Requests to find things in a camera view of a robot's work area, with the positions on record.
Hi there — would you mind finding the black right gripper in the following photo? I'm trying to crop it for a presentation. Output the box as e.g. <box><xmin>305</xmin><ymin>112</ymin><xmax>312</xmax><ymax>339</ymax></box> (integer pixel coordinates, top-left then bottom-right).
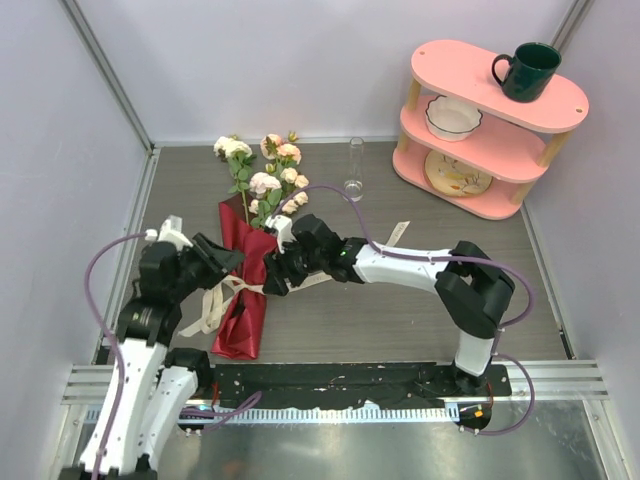
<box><xmin>263</xmin><ymin>235</ymin><xmax>326</xmax><ymax>297</ymax></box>

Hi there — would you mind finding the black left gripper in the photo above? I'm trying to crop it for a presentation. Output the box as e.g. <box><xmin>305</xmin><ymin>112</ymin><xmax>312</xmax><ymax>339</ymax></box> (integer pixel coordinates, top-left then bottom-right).
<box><xmin>170</xmin><ymin>232</ymin><xmax>245</xmax><ymax>299</ymax></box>

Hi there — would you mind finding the cream printed ribbon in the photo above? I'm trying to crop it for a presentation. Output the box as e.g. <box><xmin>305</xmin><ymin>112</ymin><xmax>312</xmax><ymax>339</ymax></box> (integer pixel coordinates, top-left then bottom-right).
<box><xmin>178</xmin><ymin>221</ymin><xmax>411</xmax><ymax>337</ymax></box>

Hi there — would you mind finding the dark red wrapping paper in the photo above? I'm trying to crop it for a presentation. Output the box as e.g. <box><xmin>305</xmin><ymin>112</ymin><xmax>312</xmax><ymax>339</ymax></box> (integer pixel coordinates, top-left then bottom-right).
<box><xmin>212</xmin><ymin>194</ymin><xmax>277</xmax><ymax>360</ymax></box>

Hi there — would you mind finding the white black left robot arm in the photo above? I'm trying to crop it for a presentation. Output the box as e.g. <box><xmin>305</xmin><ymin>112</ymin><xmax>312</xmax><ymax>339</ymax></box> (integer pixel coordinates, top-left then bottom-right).
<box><xmin>59</xmin><ymin>232</ymin><xmax>244</xmax><ymax>479</ymax></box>

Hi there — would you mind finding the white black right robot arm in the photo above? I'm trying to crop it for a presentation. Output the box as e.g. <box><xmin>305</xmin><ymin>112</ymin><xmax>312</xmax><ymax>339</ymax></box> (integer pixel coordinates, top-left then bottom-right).
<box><xmin>263</xmin><ymin>214</ymin><xmax>515</xmax><ymax>395</ymax></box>

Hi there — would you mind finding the clear glass vase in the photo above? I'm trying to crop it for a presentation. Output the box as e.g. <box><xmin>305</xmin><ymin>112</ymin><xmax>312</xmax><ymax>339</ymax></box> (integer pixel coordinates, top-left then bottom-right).
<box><xmin>344</xmin><ymin>137</ymin><xmax>364</xmax><ymax>202</ymax></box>

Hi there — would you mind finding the pale pink rose stem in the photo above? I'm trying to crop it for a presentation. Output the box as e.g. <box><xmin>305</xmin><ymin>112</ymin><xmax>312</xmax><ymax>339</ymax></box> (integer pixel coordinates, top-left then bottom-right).
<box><xmin>248</xmin><ymin>167</ymin><xmax>309</xmax><ymax>228</ymax></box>

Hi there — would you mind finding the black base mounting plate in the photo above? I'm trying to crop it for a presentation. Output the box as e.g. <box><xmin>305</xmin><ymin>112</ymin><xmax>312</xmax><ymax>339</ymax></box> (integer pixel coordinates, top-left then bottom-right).
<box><xmin>212</xmin><ymin>362</ymin><xmax>512</xmax><ymax>410</ymax></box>

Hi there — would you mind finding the white rose stem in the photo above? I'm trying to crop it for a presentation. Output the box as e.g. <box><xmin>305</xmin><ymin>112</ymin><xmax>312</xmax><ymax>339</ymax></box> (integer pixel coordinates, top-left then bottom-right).
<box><xmin>214</xmin><ymin>136</ymin><xmax>256</xmax><ymax>223</ymax></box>

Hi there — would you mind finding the yellow patterned plate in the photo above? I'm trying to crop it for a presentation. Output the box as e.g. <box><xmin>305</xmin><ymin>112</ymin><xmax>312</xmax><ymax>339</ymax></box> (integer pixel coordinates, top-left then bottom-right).
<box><xmin>424</xmin><ymin>151</ymin><xmax>493</xmax><ymax>197</ymax></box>

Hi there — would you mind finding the pink three-tier shelf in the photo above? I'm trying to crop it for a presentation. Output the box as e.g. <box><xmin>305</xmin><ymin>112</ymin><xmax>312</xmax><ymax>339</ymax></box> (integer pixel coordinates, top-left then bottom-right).
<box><xmin>392</xmin><ymin>40</ymin><xmax>589</xmax><ymax>220</ymax></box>

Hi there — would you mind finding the white scalloped bowl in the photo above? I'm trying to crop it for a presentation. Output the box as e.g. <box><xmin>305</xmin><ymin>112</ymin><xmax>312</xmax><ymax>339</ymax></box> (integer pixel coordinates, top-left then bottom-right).
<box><xmin>425</xmin><ymin>96</ymin><xmax>483</xmax><ymax>142</ymax></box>

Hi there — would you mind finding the dark green mug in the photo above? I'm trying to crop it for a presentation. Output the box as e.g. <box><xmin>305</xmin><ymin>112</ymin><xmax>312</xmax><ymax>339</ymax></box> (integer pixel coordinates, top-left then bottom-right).
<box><xmin>491</xmin><ymin>42</ymin><xmax>562</xmax><ymax>103</ymax></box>

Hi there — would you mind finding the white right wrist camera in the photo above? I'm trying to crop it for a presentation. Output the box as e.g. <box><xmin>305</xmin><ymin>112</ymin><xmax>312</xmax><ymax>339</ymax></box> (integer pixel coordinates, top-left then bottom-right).
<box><xmin>264</xmin><ymin>215</ymin><xmax>295</xmax><ymax>253</ymax></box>

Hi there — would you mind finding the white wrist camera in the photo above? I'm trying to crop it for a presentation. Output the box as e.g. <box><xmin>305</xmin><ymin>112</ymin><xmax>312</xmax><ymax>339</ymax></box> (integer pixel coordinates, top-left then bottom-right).
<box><xmin>144</xmin><ymin>215</ymin><xmax>193</xmax><ymax>251</ymax></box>
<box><xmin>264</xmin><ymin>215</ymin><xmax>295</xmax><ymax>253</ymax></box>

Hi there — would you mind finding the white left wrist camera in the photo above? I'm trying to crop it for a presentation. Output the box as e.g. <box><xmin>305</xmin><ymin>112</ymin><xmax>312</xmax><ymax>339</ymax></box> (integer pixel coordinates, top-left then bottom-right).
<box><xmin>144</xmin><ymin>215</ymin><xmax>193</xmax><ymax>251</ymax></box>

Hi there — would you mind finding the aluminium frame post left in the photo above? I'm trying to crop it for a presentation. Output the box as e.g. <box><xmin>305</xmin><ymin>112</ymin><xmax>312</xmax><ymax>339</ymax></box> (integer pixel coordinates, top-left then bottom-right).
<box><xmin>59</xmin><ymin>0</ymin><xmax>154</xmax><ymax>154</ymax></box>

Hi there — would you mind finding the aluminium frame post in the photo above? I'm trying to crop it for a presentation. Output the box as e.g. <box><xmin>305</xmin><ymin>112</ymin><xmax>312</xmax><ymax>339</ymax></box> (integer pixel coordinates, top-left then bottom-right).
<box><xmin>551</xmin><ymin>0</ymin><xmax>595</xmax><ymax>52</ymax></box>
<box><xmin>59</xmin><ymin>0</ymin><xmax>154</xmax><ymax>154</ymax></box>

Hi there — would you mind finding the aluminium front rail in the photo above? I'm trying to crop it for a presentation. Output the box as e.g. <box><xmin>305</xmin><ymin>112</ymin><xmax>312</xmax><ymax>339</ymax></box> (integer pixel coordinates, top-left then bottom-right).
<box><xmin>63</xmin><ymin>349</ymin><xmax>608</xmax><ymax>433</ymax></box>

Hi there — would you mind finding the aluminium frame post right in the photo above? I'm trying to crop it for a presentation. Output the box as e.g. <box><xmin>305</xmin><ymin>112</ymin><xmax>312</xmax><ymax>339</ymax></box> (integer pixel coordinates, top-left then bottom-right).
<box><xmin>551</xmin><ymin>0</ymin><xmax>595</xmax><ymax>52</ymax></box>

